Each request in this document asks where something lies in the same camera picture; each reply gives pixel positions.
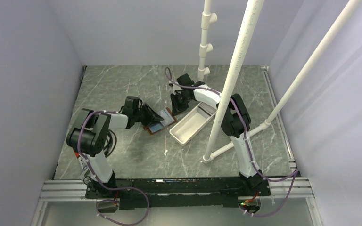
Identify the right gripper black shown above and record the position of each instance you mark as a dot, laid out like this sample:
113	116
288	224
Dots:
176	108

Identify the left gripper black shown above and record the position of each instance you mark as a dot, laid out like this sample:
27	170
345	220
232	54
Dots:
152	117

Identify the brown leather card holder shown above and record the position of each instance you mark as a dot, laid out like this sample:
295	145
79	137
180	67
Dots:
168	120

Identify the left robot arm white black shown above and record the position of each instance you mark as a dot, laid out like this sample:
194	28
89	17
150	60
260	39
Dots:
88	135

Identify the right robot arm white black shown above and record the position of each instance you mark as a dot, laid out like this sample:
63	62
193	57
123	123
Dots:
235	124

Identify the white rectangular plastic tray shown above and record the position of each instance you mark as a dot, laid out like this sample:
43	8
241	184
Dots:
183	131

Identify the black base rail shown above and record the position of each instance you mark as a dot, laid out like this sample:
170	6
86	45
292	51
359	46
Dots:
169	192

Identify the red handled pliers tool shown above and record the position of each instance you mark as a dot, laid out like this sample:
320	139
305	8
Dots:
84	167

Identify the white PVC pipe frame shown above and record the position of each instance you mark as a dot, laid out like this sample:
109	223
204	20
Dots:
245	78

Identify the aluminium frame rail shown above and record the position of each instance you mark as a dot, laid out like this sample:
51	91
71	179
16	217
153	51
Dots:
291	186

